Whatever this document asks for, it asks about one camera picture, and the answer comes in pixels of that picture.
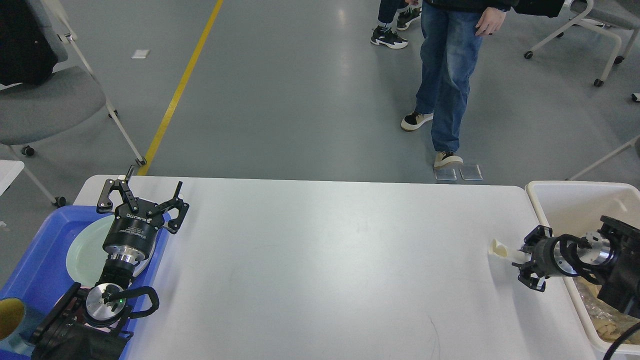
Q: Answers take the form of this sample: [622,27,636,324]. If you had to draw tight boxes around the clear floor plate left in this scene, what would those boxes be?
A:
[433,168,458,182]

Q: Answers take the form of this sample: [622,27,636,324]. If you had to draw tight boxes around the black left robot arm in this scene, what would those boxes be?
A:
[29,169,190,360]

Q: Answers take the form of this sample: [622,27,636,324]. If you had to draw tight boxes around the white office chair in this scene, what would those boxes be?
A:
[512,0,640,88]
[0,0,148,208]

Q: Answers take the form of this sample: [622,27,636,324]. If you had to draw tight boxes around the clear floor plate right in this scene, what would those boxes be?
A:
[458,164,483,182]

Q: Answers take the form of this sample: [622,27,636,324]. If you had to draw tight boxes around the white floor tag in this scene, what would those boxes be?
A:
[130,48,151,60]

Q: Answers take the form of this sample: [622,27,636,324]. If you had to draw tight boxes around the white office chair left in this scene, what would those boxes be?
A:
[0,0,148,208]

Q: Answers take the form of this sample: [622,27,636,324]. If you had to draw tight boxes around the blue plastic tray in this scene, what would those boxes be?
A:
[1,206,170,360]

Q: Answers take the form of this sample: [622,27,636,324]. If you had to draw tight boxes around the clear floor plate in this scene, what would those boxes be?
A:
[433,168,458,182]
[458,164,483,182]

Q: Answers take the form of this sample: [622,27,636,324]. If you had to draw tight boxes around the dark blue mug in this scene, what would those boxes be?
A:
[0,297,45,356]

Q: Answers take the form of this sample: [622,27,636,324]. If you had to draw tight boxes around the black jacket on chair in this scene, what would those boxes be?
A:
[0,0,58,86]

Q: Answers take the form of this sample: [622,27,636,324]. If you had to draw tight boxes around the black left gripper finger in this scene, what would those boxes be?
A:
[146,182,190,235]
[95,166,139,217]

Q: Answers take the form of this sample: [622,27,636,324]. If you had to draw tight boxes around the aluminium foil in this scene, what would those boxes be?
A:
[573,276,639,326]

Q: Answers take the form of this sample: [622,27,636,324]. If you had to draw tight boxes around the person in blue jeans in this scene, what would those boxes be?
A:
[401,0,518,170]

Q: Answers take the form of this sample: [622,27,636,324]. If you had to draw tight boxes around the green plate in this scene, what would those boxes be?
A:
[65,216,156,287]

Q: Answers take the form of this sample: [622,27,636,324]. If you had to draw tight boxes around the white paper cup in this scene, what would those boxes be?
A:
[487,239,531,264]

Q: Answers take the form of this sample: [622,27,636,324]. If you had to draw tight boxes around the white office chair right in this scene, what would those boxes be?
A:
[512,0,640,88]

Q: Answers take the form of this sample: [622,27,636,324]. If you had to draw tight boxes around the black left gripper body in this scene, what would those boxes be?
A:
[102,213,162,264]

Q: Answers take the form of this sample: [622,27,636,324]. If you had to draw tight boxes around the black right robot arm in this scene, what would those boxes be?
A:
[512,215,640,318]

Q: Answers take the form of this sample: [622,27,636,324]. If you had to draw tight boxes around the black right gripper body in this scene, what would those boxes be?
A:
[531,237,576,278]

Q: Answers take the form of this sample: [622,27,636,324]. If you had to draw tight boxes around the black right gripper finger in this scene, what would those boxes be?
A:
[519,225,554,255]
[512,260,547,292]

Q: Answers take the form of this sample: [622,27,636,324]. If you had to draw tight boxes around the beige paper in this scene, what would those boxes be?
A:
[592,318,632,343]

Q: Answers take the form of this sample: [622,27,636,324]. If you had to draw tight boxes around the white plastic bin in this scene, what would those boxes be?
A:
[525,181,640,360]

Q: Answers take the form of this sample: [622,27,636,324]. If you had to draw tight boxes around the person in dark jeans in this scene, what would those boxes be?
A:
[370,0,422,50]

